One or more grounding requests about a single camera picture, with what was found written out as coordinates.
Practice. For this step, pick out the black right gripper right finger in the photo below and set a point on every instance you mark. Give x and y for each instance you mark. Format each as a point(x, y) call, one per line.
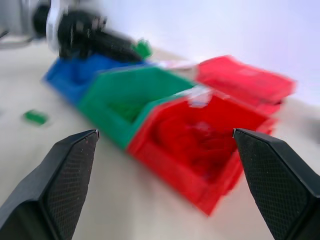
point(277, 185)

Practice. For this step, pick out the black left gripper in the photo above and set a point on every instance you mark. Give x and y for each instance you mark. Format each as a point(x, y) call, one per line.
point(75, 35)

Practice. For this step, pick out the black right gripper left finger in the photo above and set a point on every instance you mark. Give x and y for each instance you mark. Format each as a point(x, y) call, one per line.
point(55, 185)

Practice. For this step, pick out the green toy block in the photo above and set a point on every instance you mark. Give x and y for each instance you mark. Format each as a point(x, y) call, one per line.
point(125, 110)
point(143, 48)
point(35, 117)

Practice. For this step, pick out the green plastic bin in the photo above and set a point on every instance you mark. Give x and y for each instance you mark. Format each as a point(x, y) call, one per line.
point(110, 100)

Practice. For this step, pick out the blue plastic bin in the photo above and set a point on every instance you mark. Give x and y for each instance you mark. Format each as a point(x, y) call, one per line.
point(67, 75)

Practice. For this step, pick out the red plastic bin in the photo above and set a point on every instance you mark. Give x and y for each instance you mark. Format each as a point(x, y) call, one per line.
point(180, 160)
point(240, 77)

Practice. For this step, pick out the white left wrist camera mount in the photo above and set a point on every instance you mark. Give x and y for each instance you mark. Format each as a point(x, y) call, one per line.
point(52, 27)

